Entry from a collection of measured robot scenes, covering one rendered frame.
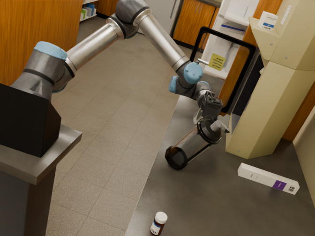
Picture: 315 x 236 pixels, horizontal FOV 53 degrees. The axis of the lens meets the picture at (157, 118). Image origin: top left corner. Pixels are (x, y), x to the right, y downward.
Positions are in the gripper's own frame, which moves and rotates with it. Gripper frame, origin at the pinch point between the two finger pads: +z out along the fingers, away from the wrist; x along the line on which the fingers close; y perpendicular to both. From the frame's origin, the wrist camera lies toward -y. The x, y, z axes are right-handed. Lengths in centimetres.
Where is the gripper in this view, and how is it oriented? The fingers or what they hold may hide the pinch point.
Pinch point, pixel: (211, 129)
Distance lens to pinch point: 116.1
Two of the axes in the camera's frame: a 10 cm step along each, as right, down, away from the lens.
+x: 9.7, 2.2, 1.1
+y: 2.5, -8.6, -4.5
